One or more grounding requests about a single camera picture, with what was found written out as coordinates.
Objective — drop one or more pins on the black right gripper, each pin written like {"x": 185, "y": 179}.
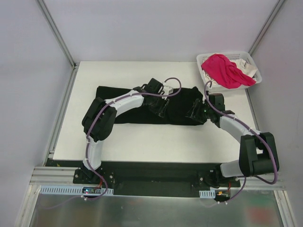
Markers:
{"x": 195, "y": 111}

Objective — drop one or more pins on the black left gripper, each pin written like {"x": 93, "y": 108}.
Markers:
{"x": 160, "y": 107}

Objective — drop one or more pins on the black daisy print t-shirt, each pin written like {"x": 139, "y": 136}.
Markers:
{"x": 175, "y": 114}

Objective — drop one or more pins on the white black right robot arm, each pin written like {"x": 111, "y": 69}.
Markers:
{"x": 257, "y": 156}

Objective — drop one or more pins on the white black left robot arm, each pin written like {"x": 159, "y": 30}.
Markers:
{"x": 99, "y": 120}

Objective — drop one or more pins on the pink t-shirt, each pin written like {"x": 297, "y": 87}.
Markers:
{"x": 225, "y": 72}

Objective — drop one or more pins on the white cream t-shirt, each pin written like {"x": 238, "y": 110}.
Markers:
{"x": 245, "y": 67}

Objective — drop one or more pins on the white plastic basket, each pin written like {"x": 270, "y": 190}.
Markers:
{"x": 201, "y": 58}

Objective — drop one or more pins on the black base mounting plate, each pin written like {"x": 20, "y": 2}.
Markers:
{"x": 155, "y": 179}

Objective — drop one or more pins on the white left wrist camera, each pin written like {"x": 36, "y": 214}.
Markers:
{"x": 165, "y": 91}

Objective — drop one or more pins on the white right cable duct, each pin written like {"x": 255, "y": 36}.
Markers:
{"x": 207, "y": 194}

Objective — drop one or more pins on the white cable duct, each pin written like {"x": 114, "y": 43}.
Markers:
{"x": 75, "y": 190}
{"x": 207, "y": 194}

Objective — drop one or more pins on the right aluminium frame post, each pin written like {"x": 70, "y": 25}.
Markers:
{"x": 267, "y": 24}

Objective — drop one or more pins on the aluminium frame post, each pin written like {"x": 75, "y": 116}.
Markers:
{"x": 55, "y": 30}
{"x": 267, "y": 24}

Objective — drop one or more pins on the left table edge rail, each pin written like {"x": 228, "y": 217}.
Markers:
{"x": 60, "y": 116}

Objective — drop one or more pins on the left aluminium frame post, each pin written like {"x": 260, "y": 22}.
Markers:
{"x": 55, "y": 30}

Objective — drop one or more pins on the front aluminium rail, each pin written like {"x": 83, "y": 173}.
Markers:
{"x": 48, "y": 175}

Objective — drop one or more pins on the white left cable duct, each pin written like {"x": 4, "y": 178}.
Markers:
{"x": 75, "y": 190}

